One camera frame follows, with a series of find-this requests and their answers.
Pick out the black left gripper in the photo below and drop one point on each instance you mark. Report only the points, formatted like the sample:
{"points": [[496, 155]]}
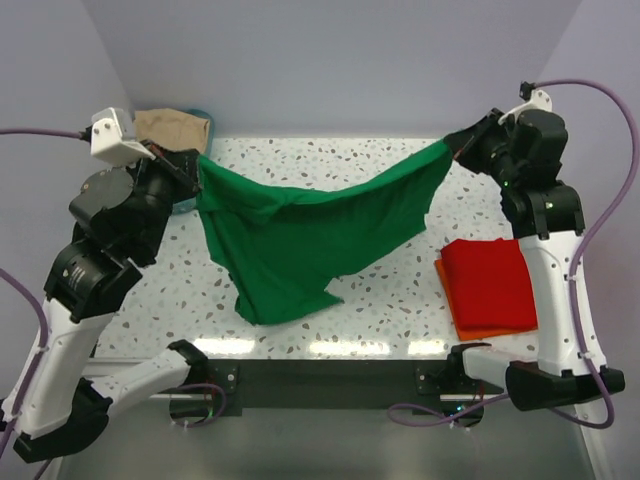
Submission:
{"points": [[164, 160]]}

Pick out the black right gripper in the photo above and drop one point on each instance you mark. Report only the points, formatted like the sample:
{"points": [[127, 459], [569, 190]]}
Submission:
{"points": [[463, 145]]}

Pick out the green t shirt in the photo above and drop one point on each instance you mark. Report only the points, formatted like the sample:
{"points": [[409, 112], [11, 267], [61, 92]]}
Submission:
{"points": [[282, 246]]}

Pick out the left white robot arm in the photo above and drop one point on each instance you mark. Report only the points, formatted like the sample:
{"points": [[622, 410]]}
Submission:
{"points": [[54, 410]]}

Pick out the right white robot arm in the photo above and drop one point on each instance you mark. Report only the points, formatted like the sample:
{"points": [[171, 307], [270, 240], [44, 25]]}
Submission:
{"points": [[570, 367]]}

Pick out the beige t shirt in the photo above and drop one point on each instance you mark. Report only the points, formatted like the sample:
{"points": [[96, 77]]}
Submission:
{"points": [[173, 129]]}

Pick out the teal plastic basket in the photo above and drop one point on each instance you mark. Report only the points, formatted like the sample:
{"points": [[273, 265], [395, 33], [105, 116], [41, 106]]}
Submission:
{"points": [[189, 205]]}

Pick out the folded red t shirt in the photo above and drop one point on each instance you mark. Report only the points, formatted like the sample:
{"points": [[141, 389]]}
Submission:
{"points": [[490, 284]]}

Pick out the folded orange t shirt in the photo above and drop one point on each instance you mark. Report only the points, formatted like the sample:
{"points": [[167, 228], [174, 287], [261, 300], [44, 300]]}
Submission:
{"points": [[465, 334]]}

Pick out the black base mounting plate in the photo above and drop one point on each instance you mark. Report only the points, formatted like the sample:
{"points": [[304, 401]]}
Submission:
{"points": [[228, 387]]}

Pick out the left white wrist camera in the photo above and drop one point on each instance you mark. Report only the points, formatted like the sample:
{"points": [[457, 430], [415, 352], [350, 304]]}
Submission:
{"points": [[113, 139]]}

